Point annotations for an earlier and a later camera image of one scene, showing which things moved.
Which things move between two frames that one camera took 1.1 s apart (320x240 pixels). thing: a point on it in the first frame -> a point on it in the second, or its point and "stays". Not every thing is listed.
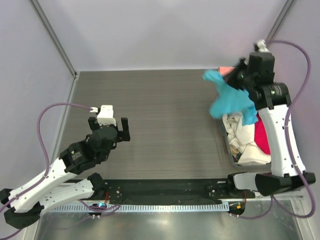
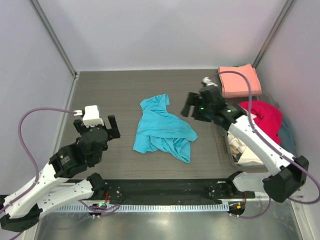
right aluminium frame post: [282, 16] stays
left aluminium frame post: [54, 37] stays
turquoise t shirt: [231, 100] -> [158, 128]
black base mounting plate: [171, 191] stays
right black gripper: [242, 63] -> [193, 99]
